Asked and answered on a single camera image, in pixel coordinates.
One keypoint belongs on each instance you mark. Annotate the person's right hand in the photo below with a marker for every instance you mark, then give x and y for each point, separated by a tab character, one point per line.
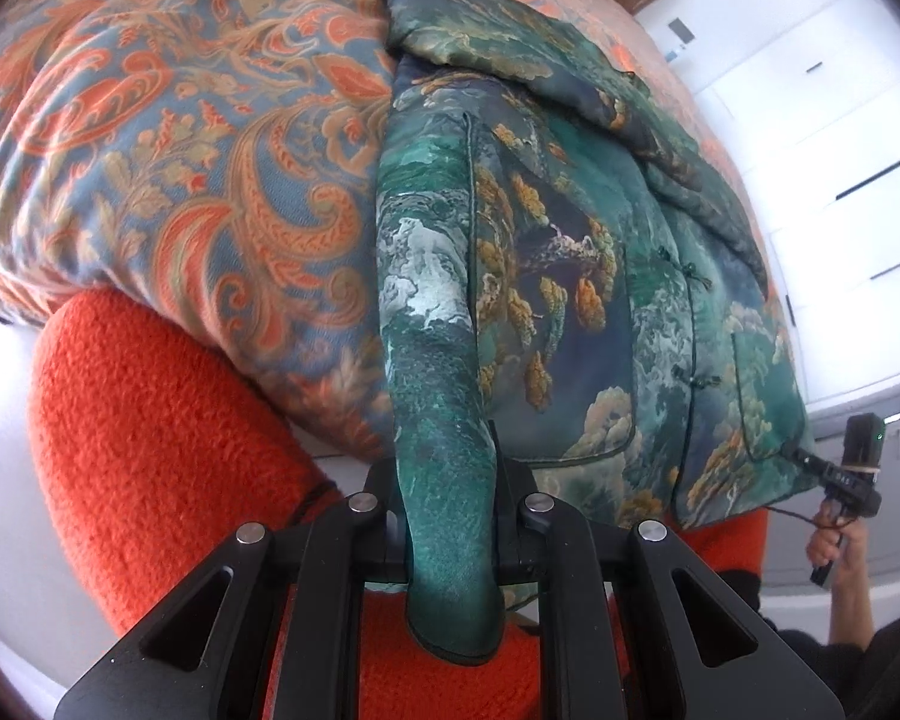
844	547

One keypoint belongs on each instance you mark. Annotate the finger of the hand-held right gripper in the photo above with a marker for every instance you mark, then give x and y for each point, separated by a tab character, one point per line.
804	461

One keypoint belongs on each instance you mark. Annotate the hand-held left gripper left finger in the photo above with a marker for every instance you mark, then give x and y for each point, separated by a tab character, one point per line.
386	532

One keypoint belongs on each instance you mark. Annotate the person's right forearm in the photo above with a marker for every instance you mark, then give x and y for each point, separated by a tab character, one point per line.
855	611

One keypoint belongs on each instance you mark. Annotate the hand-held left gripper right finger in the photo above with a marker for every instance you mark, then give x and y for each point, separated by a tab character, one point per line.
514	532

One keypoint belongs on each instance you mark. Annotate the person's dark top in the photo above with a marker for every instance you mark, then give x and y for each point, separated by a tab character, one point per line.
870	660

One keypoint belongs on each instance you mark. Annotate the white wardrobe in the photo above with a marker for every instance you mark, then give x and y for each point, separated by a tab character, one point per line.
832	165

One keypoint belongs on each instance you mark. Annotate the grey wall switch plate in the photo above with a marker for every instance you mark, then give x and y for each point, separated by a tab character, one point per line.
679	34

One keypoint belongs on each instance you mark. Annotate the orange paisley quilt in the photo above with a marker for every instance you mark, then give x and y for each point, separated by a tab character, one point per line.
195	150

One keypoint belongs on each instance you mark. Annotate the green printed padded jacket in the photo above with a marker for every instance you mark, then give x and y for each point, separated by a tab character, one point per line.
570	277

